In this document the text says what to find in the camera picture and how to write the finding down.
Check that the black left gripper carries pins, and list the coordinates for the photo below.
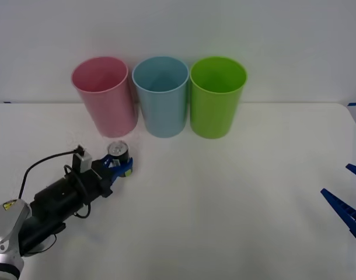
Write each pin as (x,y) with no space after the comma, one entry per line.
(98,181)

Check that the black can with silver top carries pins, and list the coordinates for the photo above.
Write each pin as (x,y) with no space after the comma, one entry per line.
(121,152)

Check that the silver and black left arm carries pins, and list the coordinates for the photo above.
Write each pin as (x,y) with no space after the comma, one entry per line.
(54,195)

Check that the pink plastic bin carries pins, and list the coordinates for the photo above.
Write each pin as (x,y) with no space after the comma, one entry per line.
(108,111)

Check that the pale blue plastic bin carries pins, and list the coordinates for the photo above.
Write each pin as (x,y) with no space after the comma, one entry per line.
(163,113)

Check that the green plastic bin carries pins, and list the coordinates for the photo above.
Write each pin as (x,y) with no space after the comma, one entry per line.
(214,113)

